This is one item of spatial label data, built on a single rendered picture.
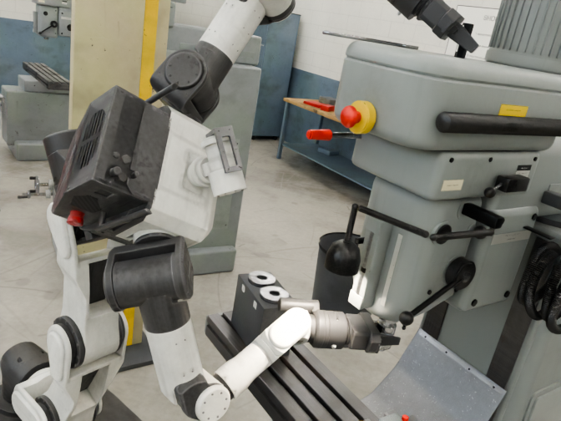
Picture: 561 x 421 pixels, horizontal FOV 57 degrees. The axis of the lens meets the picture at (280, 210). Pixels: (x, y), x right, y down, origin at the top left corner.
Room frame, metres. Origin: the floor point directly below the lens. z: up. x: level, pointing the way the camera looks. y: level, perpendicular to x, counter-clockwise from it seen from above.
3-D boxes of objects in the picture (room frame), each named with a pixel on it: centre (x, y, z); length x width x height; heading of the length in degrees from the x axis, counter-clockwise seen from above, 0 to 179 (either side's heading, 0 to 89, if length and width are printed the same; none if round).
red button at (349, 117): (0.95, -0.10, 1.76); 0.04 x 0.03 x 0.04; 37
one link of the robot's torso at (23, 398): (1.29, 0.58, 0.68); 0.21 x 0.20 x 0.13; 53
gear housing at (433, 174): (1.13, -0.33, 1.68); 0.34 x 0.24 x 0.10; 127
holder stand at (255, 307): (1.48, 0.00, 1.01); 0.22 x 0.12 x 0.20; 29
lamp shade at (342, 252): (0.99, -0.15, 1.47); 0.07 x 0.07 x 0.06
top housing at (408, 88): (1.11, -0.31, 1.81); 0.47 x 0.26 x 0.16; 127
